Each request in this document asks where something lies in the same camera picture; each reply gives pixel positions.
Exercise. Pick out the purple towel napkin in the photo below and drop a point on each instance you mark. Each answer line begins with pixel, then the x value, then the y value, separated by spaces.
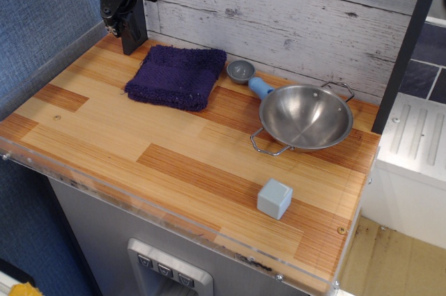
pixel 178 78

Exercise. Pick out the grey blue measuring scoop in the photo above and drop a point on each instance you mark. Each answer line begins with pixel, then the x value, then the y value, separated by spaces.
pixel 243 72

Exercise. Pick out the clear acrylic table edge guard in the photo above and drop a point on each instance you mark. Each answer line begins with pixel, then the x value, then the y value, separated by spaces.
pixel 191 211

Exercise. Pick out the light grey cube block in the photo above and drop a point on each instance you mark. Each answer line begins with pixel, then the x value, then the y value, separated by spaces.
pixel 274 198

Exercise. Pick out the silver dispenser panel with buttons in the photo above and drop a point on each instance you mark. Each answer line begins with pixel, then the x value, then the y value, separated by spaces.
pixel 160 273

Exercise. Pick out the yellow object at corner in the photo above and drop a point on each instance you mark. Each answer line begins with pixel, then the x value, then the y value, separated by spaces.
pixel 24 289

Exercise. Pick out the white toy sink unit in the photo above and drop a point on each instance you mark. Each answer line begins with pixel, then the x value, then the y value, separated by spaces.
pixel 406 189

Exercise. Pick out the stainless steel two-handled bowl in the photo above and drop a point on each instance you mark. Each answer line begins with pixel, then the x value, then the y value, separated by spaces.
pixel 303 117

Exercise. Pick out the dark grey right post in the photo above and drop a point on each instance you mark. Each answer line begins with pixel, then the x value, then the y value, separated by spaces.
pixel 413 32

